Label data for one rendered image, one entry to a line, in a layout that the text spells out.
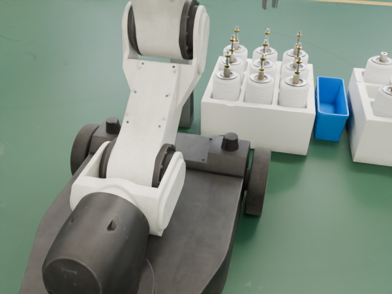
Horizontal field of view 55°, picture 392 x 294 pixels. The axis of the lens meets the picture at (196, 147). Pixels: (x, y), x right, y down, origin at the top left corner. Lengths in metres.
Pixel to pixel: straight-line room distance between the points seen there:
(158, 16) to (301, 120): 0.66
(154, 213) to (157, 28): 0.41
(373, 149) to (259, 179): 0.52
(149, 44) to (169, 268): 0.50
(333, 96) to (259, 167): 0.79
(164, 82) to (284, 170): 0.61
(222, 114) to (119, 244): 0.77
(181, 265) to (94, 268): 0.25
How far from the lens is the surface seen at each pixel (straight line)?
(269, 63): 1.44
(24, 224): 1.24
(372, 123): 1.36
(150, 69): 0.91
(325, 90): 1.73
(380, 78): 1.58
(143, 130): 0.85
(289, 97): 1.32
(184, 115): 1.48
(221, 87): 1.32
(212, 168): 1.03
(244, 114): 1.32
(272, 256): 1.08
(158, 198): 0.74
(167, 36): 0.88
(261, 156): 1.06
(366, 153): 1.42
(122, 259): 0.68
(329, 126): 1.48
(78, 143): 1.17
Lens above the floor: 0.85
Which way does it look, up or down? 37 degrees down
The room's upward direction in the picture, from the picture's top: straight up
